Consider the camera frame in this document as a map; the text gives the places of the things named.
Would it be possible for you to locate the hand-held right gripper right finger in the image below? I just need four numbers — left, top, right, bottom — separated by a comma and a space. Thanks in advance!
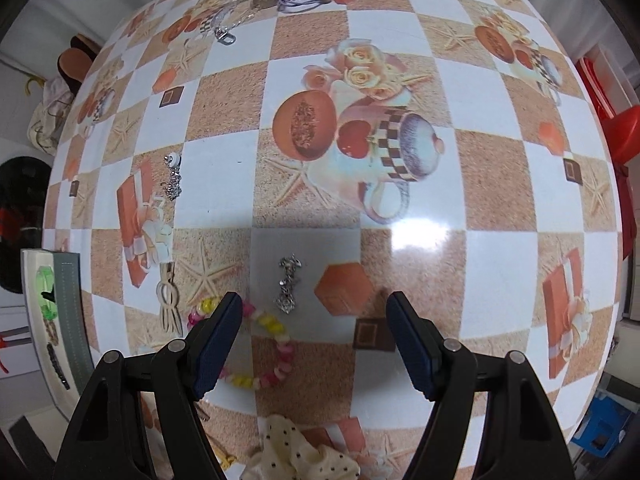
385, 291, 571, 480

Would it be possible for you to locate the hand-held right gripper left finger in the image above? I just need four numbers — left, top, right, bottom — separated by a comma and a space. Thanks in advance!
52, 291, 244, 480

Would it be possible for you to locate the silver rhinestone earring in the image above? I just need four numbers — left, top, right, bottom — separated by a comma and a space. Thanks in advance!
160, 152, 183, 202
274, 254, 305, 315

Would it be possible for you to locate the white tray with grey rim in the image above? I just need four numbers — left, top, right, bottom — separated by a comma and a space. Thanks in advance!
21, 249, 96, 426

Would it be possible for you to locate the green plastic bangle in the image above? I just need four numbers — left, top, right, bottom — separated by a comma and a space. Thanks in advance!
36, 266, 56, 318

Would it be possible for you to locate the beige bow hair clip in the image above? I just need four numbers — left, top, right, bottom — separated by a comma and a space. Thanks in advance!
156, 262, 183, 336

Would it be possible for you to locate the cream polka-dot scrunchie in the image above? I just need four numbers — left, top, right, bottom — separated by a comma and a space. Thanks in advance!
240, 414, 361, 480

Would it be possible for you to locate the blue plastic crate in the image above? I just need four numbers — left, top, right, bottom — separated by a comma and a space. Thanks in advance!
570, 392, 631, 458

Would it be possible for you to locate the black round object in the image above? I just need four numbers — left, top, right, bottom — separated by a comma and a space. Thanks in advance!
0, 156, 53, 291

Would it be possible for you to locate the cream cloth bag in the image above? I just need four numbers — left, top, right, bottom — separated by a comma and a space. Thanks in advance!
27, 77, 76, 156

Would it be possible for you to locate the red plastic bucket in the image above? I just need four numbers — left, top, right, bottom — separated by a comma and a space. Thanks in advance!
575, 57, 618, 121

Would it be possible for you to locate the brown slipper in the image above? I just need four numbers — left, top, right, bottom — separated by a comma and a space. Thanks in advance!
56, 49, 96, 92
70, 34, 103, 56

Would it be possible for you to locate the pastel beaded bracelet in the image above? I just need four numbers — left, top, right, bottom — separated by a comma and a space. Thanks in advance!
187, 296, 296, 390

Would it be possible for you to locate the yellow hair tie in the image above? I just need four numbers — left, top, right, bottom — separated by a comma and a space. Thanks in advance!
210, 435, 239, 471

